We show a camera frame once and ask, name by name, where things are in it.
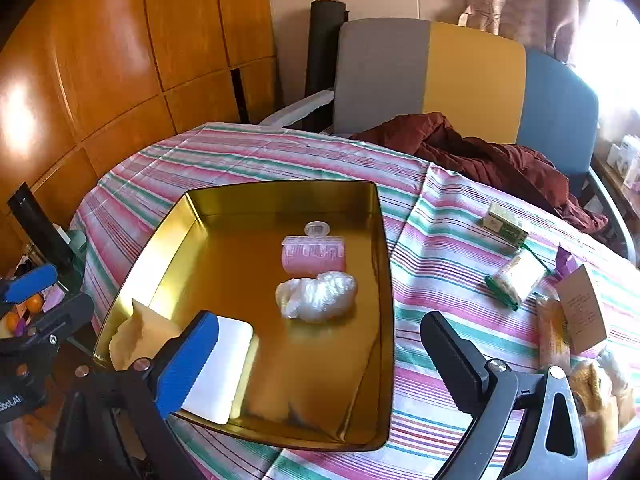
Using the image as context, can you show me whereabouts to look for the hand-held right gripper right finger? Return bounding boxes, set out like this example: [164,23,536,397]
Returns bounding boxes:
[420,311,588,480]

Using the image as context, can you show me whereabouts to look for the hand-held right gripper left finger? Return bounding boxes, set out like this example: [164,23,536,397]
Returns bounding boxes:
[52,310,221,480]

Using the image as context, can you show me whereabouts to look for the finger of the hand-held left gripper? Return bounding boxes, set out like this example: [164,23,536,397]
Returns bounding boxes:
[0,264,60,307]
[27,292,96,347]

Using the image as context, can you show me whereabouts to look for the white rectangular bar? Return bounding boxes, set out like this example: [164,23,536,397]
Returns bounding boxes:
[182,316,254,425]

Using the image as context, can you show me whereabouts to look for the gold tin tray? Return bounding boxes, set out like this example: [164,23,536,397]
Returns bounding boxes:
[92,180,396,453]

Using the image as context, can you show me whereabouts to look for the yellow sock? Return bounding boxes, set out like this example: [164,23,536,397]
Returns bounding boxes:
[570,357,638,456]

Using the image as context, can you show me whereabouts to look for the pale yellow cloth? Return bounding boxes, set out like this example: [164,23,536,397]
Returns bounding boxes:
[109,298,183,372]

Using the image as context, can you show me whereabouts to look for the black bottle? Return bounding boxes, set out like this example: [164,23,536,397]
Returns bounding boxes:
[7,181,73,271]

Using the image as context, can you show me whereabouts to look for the striped tablecloth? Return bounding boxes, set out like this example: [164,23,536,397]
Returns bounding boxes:
[67,122,640,480]

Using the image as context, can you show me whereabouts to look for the yellow clear packet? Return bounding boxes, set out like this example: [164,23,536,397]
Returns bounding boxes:
[535,294,573,372]

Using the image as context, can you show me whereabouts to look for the white packet with green trim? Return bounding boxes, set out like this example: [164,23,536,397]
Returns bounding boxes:
[485,249,551,309]

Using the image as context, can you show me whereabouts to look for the brown paper card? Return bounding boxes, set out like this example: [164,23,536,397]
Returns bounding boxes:
[556,263,610,356]

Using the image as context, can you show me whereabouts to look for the small green gold box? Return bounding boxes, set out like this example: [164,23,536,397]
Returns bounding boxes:
[482,202,530,247]

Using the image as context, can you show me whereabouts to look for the purple ribbon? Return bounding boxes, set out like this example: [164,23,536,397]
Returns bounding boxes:
[555,242,578,278]

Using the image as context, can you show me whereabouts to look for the crumpled white plastic bag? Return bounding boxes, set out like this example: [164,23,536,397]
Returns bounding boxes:
[276,270,358,323]

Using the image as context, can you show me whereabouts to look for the small white cloth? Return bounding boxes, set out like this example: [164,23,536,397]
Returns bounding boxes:
[597,347,631,386]

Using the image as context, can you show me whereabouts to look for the pink hair roller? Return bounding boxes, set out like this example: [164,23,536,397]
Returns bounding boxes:
[281,220,347,277]

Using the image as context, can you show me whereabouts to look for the dark red jacket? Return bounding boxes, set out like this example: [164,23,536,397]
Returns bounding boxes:
[350,112,611,233]

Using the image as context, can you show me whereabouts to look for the wooden desk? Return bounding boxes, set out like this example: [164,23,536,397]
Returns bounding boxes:
[595,155,640,221]

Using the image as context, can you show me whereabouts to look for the wooden wardrobe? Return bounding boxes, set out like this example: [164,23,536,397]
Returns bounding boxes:
[0,0,278,266]

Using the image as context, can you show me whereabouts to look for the white box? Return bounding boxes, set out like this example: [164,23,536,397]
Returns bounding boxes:
[607,135,640,188]

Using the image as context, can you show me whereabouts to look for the grey yellow blue chair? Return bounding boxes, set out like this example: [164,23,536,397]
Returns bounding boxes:
[257,17,638,266]

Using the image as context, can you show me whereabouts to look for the black rolled mat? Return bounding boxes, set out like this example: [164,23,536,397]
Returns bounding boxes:
[305,0,348,133]

